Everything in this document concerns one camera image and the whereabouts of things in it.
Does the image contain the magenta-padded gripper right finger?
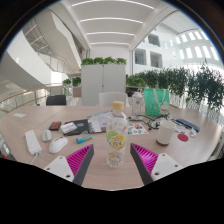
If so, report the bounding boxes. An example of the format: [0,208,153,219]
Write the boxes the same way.
[129,143,184,186]

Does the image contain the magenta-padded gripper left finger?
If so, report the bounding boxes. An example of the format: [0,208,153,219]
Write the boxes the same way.
[43,143,95,187]

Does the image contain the clear yellow-capped drink bottle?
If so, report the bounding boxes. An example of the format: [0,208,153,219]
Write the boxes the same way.
[105,100,129,169]

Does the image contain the clear plastic water bottle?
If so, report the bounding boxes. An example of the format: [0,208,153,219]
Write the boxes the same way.
[130,90,144,118]

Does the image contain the white computer mouse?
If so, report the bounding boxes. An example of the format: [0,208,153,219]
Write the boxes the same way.
[48,136,69,155]

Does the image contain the white paper cup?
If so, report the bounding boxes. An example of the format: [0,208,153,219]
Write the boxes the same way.
[156,119,177,147]

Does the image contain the small teal tube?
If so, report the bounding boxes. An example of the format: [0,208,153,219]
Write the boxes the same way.
[75,133,93,145]

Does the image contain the flat round red coaster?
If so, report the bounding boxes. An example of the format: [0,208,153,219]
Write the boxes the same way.
[177,133,189,142]

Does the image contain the small white charger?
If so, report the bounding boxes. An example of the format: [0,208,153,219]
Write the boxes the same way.
[41,129,53,143]

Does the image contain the white power strip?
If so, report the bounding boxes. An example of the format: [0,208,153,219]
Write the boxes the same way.
[24,129,43,157]

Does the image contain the white blister pack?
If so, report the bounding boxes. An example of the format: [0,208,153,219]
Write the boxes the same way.
[60,121,78,135]

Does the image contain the small white packet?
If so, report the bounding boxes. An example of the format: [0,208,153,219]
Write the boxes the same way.
[174,124,188,134]

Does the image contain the red and black case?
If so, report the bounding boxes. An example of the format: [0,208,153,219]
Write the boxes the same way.
[48,121,63,132]

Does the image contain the black notebook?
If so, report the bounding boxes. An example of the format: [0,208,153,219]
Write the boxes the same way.
[63,118,90,137]

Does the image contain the colourful sticker sheet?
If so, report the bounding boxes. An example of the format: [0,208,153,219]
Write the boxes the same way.
[127,122,149,136]

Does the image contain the dark blue keyboard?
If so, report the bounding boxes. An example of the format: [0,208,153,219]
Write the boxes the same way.
[175,117,201,133]

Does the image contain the printed paper booklet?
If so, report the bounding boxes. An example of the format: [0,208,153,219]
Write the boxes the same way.
[87,110,113,134]

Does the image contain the green tote bag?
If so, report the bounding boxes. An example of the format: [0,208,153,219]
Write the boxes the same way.
[143,88,171,117]

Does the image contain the black chair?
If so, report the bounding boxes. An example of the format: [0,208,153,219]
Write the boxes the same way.
[45,94,68,107]

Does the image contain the wood-topped glass railing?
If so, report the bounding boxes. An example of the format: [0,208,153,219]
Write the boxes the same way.
[0,83,68,113]

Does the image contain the white chair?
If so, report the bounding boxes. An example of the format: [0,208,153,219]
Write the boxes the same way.
[98,91,129,108]

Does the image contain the row of green hedge plants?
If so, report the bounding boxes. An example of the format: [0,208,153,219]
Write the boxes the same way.
[125,64,224,113]

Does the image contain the small potted green planter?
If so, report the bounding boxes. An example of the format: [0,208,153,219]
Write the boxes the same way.
[62,76,82,98]

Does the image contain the white cabinet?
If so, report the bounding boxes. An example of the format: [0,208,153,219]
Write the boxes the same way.
[80,63,127,107]

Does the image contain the green plants atop cabinet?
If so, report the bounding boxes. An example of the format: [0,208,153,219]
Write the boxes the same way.
[80,56,128,66]

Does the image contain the ceiling light strips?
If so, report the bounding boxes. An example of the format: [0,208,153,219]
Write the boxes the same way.
[70,0,156,48]

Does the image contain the black cable bundle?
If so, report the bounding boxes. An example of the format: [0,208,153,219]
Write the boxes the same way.
[133,114,168,131]

